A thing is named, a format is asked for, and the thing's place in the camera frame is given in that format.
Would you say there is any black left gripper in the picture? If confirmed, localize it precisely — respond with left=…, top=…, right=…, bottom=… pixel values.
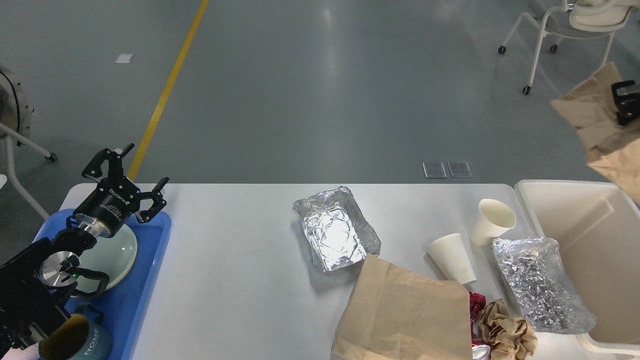
left=72, top=143, right=170, bottom=239

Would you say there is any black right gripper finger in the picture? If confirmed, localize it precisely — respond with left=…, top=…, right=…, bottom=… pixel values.
left=615, top=105, right=640, bottom=126
left=611, top=80, right=640, bottom=107

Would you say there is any small brown paper bag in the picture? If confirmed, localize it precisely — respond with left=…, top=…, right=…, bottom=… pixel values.
left=551, top=62, right=640, bottom=204

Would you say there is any light green plate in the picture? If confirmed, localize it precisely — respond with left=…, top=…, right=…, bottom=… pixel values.
left=79, top=224, right=138, bottom=269

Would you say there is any white paper cup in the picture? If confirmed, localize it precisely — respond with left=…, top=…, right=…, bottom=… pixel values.
left=426, top=233, right=478, bottom=285
left=470, top=198, right=517, bottom=246

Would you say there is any dark green mug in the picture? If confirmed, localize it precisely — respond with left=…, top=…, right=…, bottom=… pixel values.
left=38, top=302, right=114, bottom=360

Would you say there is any large brown paper bag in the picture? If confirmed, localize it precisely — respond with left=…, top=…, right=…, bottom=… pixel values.
left=331, top=255, right=473, bottom=360

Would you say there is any pink ribbed mug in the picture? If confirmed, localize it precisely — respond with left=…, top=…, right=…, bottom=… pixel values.
left=3, top=344, right=41, bottom=360

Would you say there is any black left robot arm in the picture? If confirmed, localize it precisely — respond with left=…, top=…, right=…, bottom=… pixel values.
left=0, top=143, right=169, bottom=356

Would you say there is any pink plate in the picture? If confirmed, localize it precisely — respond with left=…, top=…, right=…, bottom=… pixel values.
left=76, top=259, right=134, bottom=293

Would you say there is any white chair on casters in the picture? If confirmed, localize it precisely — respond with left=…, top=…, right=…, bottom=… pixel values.
left=497, top=0, right=639, bottom=96

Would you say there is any beige plastic bin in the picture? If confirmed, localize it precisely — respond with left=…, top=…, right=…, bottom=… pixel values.
left=515, top=179, right=640, bottom=360

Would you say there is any blue plastic tray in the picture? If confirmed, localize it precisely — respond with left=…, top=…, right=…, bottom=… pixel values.
left=30, top=209, right=172, bottom=360

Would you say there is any right floor outlet plate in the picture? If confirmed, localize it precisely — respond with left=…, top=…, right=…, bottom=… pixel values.
left=446, top=161, right=473, bottom=179

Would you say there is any floor outlet plate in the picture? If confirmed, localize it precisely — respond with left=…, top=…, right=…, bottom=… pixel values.
left=422, top=161, right=448, bottom=179
left=446, top=161, right=473, bottom=179

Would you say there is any crumpled foil tray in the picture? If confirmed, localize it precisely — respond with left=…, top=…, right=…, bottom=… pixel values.
left=491, top=237, right=597, bottom=335

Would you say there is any left floor outlet plate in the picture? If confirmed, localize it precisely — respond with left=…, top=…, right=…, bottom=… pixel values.
left=422, top=161, right=448, bottom=179

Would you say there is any aluminium foil tray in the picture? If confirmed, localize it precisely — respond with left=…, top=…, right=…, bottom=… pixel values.
left=292, top=186, right=382, bottom=274

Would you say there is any lying white paper cup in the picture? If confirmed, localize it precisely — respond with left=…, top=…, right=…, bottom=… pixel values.
left=426, top=233, right=478, bottom=285

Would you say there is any red white crushed can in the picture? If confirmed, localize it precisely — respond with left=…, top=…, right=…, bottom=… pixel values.
left=469, top=291, right=492, bottom=360

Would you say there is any crumpled brown paper ball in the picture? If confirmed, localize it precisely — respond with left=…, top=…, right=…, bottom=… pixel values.
left=477, top=299, right=538, bottom=360

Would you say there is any white frame with caster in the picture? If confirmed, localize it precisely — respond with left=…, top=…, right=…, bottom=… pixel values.
left=0, top=64, right=58, bottom=220

